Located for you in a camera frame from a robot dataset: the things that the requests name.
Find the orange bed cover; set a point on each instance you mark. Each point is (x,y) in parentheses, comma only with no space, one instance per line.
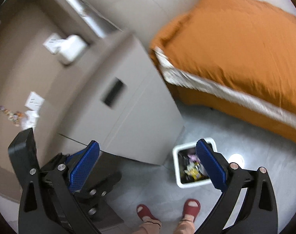
(236,56)

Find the right red slipper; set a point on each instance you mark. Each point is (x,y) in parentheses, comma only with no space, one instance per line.
(191,209)

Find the yellow foil snack wrapper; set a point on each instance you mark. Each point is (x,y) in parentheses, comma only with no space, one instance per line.
(193,170)

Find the anime stickers on wall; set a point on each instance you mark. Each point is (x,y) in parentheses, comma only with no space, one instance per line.
(15,117)

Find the left red slipper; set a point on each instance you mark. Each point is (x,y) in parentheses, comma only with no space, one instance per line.
(144,213)

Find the white tissue box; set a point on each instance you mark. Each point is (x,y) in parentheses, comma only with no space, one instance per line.
(70,48)

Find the red slipper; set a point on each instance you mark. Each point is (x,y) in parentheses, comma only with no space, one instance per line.
(191,209)
(144,213)

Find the grey bedside cabinet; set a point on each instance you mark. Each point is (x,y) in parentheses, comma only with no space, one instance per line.
(114,95)

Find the white trash bin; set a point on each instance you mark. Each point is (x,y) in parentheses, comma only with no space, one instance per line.
(183,155)

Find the white wall power socket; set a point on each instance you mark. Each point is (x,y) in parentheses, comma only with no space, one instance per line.
(34,101)

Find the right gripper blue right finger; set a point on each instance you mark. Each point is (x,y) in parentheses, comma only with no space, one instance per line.
(258,213)

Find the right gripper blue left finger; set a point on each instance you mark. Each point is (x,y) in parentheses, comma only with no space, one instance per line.
(53,198)

